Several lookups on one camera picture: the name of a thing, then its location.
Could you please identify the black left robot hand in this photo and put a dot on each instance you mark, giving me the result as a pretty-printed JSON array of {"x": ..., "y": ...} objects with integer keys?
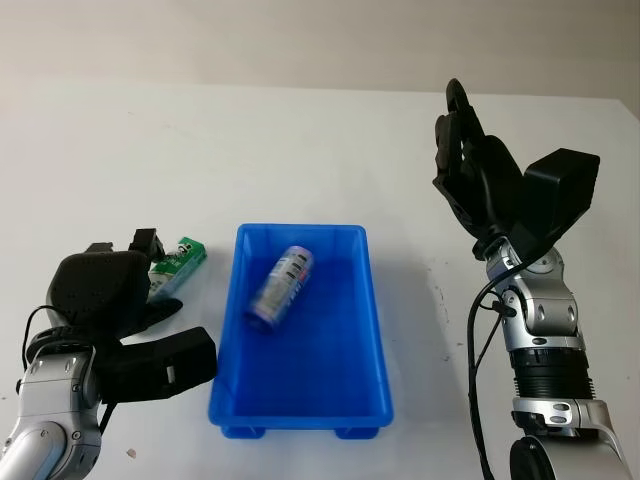
[{"x": 100, "y": 290}]

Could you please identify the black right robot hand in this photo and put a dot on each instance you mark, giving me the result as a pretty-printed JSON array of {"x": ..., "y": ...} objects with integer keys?
[{"x": 485, "y": 170}]

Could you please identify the green toothpaste box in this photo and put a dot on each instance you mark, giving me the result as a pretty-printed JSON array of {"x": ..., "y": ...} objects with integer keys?
[{"x": 182, "y": 262}]

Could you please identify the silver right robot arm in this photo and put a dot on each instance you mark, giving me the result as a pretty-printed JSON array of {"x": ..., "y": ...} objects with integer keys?
[{"x": 550, "y": 360}]

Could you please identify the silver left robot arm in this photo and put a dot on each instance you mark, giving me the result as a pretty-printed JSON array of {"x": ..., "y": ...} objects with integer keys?
[{"x": 45, "y": 410}]

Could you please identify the blue plastic tray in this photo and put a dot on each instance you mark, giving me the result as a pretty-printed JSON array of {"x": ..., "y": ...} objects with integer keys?
[{"x": 300, "y": 360}]

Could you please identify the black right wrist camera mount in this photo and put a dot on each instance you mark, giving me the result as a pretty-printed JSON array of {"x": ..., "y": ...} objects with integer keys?
[{"x": 562, "y": 195}]

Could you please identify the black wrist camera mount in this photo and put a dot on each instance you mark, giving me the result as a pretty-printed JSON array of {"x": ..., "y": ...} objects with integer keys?
[
  {"x": 160, "y": 365},
  {"x": 562, "y": 195}
]

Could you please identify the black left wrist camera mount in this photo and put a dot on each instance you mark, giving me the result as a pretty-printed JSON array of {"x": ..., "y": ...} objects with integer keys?
[{"x": 160, "y": 365}]

